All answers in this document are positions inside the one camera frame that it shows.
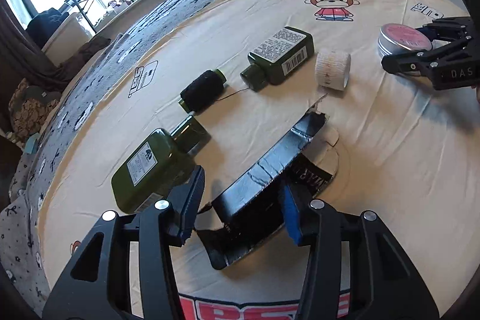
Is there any beige printed bed sheet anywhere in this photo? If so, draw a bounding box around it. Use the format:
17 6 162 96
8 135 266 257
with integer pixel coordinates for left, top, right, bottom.
37 0 479 313

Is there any white storage box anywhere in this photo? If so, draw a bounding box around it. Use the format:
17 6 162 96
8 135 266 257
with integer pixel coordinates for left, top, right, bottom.
42 12 94 67

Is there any black cardboard box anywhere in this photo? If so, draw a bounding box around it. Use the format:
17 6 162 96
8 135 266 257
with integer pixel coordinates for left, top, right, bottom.
196 110 338 271

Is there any small dark green bottle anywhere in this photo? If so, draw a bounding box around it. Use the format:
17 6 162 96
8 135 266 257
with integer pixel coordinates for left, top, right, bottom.
240 26 315 92

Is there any white tape roll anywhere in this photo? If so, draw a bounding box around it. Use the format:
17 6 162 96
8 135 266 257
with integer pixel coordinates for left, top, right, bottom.
315 49 352 92

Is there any dark left curtain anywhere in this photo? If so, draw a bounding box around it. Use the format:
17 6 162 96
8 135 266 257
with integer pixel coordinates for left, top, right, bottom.
1 0 111 96

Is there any black thread spool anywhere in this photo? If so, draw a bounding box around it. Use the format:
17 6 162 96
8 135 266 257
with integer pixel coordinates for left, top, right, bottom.
179 69 226 113

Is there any brown patterned pillow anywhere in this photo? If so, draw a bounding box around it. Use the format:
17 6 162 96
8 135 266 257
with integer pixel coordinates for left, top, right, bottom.
8 78 62 143

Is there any round silver tin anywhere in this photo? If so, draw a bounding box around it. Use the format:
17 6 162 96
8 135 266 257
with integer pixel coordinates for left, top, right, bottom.
377 23 433 58

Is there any large dark green bottle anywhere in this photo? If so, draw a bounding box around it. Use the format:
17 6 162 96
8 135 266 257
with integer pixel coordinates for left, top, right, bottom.
111 115 210 214

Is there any grey patterned duvet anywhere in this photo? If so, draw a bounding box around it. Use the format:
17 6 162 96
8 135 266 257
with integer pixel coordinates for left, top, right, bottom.
1 0 215 319

